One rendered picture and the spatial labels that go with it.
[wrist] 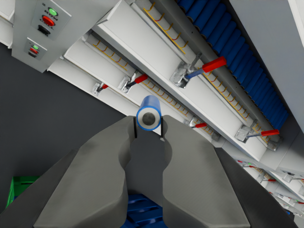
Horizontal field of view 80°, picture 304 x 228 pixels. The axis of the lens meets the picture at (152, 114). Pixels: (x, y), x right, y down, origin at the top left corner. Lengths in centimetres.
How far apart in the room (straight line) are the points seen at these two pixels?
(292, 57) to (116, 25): 21
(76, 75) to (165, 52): 40
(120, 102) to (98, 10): 49
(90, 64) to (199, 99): 27
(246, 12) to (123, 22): 16
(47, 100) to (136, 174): 51
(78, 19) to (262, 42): 23
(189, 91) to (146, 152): 62
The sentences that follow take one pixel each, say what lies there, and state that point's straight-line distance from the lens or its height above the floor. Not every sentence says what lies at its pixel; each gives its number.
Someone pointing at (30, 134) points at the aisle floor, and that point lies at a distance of 74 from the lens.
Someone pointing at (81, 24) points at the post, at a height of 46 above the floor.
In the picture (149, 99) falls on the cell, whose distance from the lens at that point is 15.
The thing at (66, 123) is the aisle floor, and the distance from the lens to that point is 75.
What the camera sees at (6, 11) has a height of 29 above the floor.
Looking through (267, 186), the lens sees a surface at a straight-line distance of 141.
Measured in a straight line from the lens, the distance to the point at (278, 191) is 140.
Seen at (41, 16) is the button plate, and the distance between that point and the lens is 36.
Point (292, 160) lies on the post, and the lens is 68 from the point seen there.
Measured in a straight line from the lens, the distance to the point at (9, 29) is 66.
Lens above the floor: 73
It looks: 52 degrees down
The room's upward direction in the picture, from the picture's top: 94 degrees clockwise
